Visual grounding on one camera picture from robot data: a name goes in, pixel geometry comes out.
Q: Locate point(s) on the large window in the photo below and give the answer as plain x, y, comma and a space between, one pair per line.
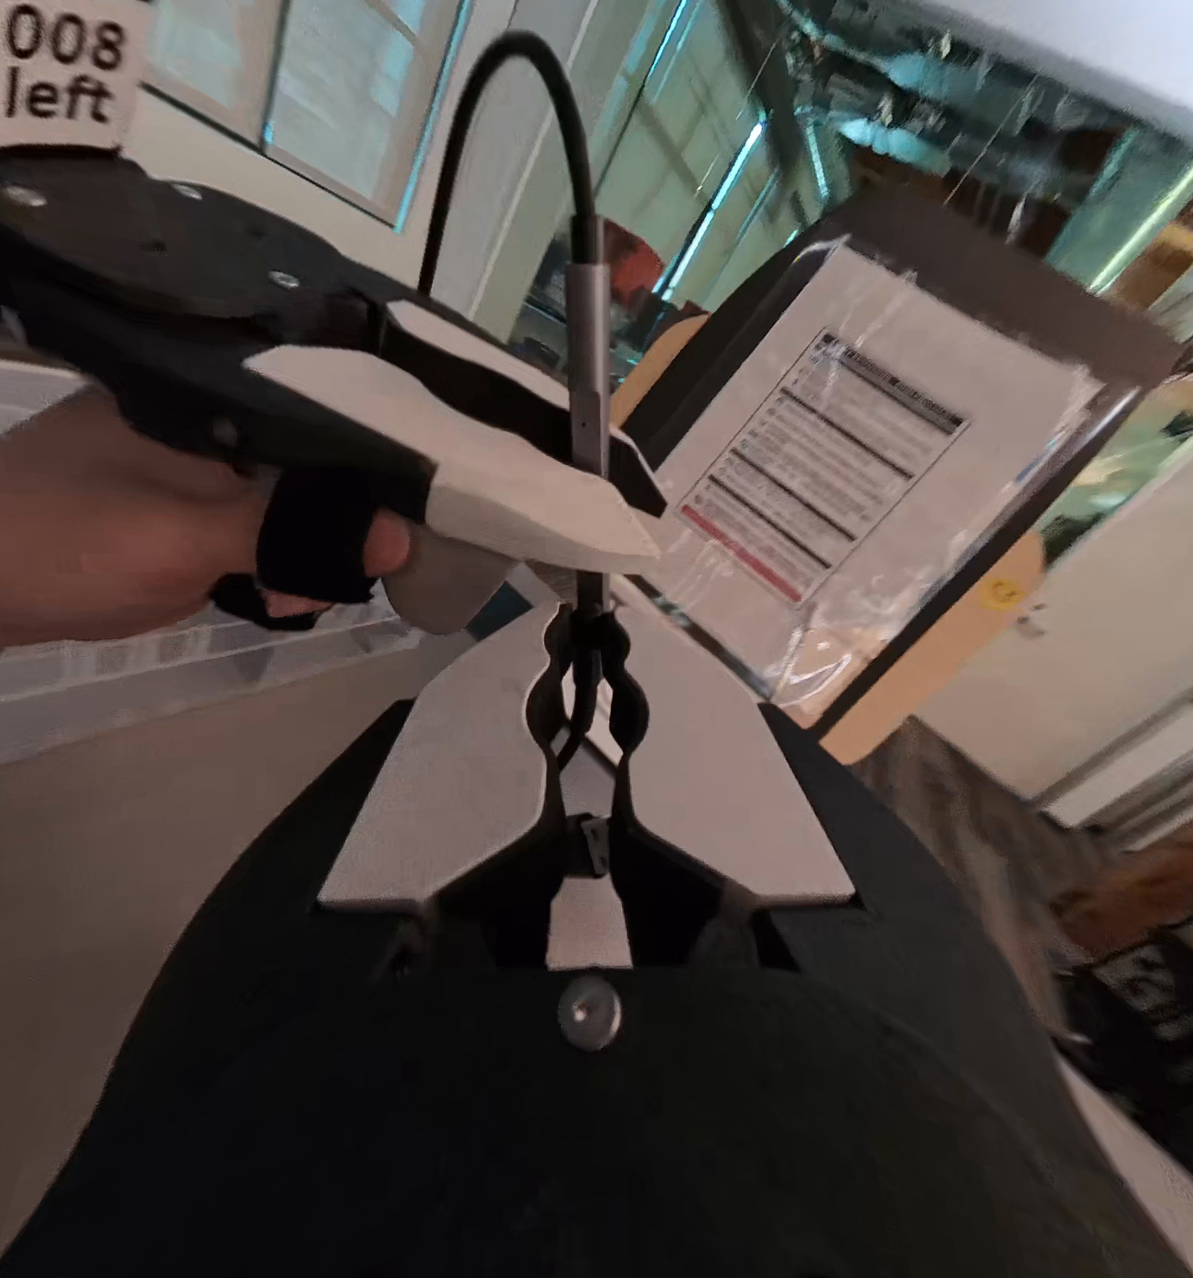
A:
356, 90

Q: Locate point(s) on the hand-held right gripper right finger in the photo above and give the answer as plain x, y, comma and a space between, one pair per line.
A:
737, 798

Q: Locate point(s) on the orange storage box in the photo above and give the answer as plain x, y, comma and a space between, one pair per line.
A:
636, 267

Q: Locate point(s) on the white door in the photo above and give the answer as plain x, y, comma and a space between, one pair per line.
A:
1105, 620

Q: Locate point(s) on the wooden stand board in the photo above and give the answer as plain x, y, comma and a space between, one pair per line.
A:
914, 688

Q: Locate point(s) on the clear acrylic organizer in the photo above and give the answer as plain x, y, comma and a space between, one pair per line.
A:
158, 688

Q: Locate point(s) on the printed instruction sheet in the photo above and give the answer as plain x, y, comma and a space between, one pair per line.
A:
874, 300

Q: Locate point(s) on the grey usb hub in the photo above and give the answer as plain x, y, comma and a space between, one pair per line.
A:
588, 338

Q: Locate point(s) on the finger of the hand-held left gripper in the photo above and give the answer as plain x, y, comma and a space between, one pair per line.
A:
516, 490
476, 359

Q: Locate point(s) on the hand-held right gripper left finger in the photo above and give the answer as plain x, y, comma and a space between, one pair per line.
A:
436, 789

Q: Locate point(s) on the person's left hand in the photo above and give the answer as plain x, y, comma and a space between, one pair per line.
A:
88, 520

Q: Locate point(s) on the yellow smiley sticker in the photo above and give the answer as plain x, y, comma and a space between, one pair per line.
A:
1002, 593

